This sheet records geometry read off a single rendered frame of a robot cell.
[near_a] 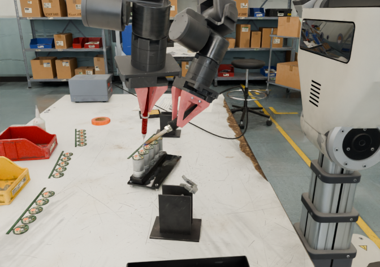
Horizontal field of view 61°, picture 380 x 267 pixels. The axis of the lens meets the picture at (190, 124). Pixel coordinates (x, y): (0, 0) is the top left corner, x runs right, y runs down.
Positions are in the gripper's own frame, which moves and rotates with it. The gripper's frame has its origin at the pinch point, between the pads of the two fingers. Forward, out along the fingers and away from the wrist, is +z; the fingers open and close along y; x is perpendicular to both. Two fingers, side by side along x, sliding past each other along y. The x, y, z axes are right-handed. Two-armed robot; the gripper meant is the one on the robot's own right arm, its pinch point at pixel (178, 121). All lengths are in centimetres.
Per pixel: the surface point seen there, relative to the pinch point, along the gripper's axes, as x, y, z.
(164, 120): 10.1, -23.3, 3.4
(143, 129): -8.6, 3.4, 3.6
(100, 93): 4, -69, 8
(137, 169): -4.4, 0.3, 12.5
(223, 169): 15.1, 2.8, 6.2
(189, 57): 94, -174, -36
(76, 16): 49, -443, -43
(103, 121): 0.2, -41.9, 13.3
